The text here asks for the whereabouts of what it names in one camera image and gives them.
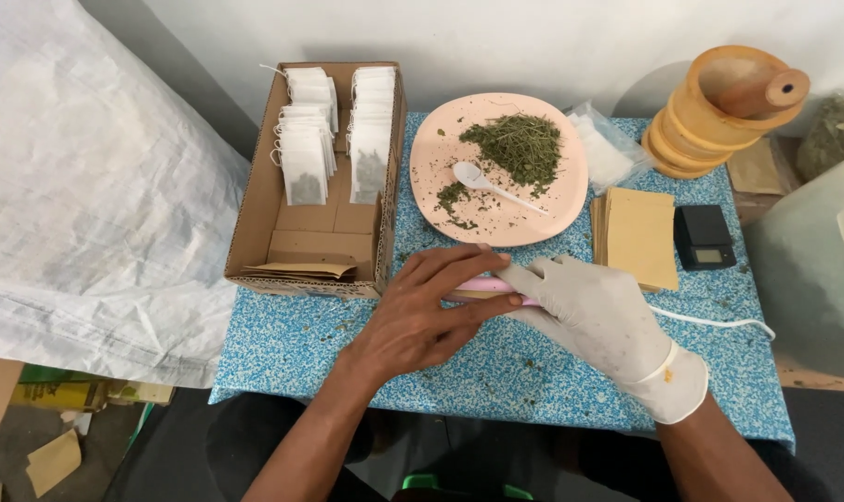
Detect row of filled tea bags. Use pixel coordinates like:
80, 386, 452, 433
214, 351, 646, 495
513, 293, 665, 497
345, 66, 398, 206
260, 64, 340, 207

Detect cardboard box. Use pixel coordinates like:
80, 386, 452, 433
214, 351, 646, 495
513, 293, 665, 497
224, 61, 408, 301

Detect black digital pocket scale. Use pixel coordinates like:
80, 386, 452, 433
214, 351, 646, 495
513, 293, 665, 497
673, 204, 738, 272

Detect clear bag of dried herbs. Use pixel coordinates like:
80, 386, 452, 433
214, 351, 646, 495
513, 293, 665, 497
795, 92, 844, 184

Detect person's left hand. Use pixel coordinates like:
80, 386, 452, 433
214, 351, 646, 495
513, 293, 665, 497
341, 243, 525, 378

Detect clear bag of empty filters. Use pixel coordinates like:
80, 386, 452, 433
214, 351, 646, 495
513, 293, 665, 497
566, 102, 654, 196

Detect pile of dried green herbs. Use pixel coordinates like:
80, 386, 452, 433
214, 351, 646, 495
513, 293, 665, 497
458, 112, 564, 199

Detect person's right hand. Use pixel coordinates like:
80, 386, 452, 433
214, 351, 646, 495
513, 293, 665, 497
495, 255, 710, 425

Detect heap of cardboard scraps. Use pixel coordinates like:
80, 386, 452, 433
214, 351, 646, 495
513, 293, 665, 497
0, 356, 176, 502

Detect blue speckled table cover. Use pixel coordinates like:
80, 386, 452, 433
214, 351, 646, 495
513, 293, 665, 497
209, 112, 797, 454

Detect pink plate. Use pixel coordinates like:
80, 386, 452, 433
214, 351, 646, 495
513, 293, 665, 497
409, 92, 589, 248

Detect stack of brown paper pouches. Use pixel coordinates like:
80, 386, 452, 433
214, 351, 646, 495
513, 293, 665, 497
590, 186, 681, 293

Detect brown paper pouches in box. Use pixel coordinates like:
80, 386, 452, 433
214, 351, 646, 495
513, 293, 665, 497
241, 261, 359, 283

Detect large white woven sack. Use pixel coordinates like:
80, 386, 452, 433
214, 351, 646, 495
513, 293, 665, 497
0, 0, 252, 390

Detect pink heat sealer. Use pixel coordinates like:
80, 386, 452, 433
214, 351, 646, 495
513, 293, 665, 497
442, 275, 543, 308

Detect white power cable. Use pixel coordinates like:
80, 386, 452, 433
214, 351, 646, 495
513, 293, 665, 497
646, 304, 777, 342

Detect white plastic spoon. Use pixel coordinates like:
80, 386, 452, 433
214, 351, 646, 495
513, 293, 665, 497
453, 161, 550, 216

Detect wooden pestle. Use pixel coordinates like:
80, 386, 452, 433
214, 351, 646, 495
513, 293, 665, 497
716, 68, 811, 119

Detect translucent plastic bag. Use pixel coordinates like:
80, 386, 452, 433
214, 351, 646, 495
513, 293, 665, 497
743, 136, 844, 383

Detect green plastic stool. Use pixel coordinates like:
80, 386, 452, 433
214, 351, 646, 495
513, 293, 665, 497
401, 473, 534, 502

